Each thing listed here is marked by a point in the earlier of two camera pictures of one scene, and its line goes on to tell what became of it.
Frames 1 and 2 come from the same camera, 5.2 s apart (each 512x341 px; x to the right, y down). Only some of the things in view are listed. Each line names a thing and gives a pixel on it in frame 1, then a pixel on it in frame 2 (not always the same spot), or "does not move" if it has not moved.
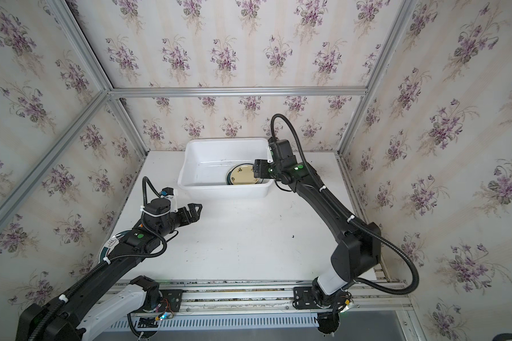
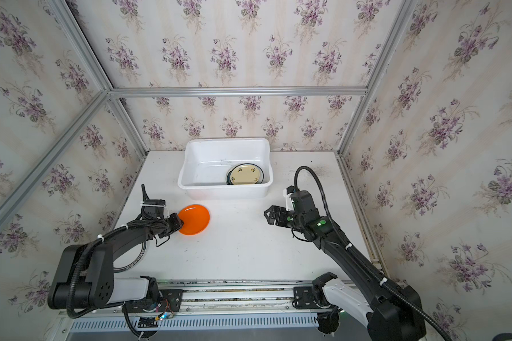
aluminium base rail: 249,305 does not move
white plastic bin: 203,173 does not move
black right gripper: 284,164 to 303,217
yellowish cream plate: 241,174 does not move
